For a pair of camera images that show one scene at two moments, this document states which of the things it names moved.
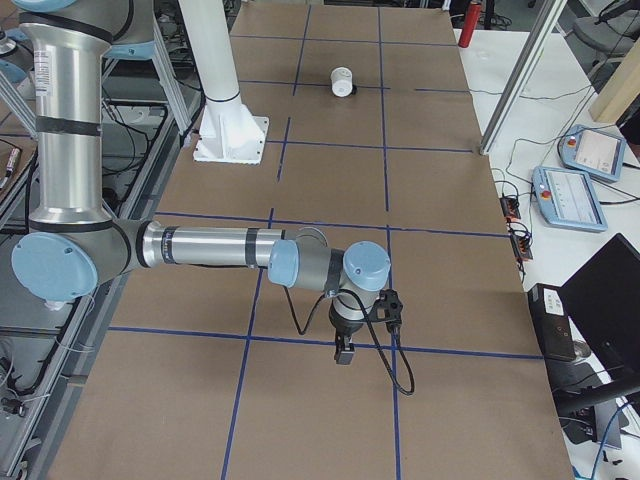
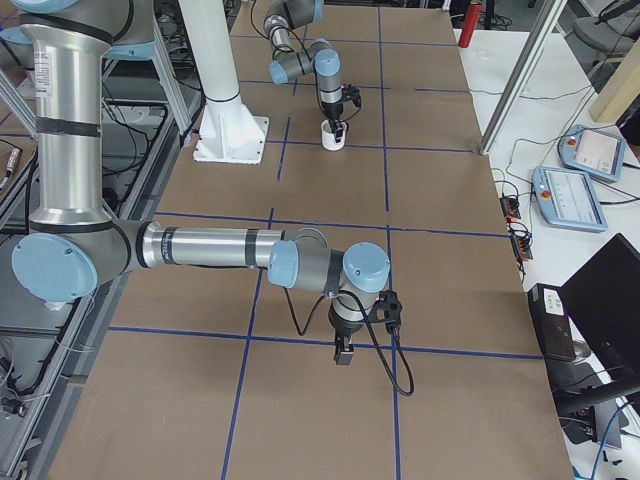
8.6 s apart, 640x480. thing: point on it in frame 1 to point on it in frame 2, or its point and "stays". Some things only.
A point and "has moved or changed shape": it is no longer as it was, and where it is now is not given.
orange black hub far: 510,206 stays
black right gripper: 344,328 stays
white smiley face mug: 341,82 has moved or changed shape
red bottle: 470,24 stays
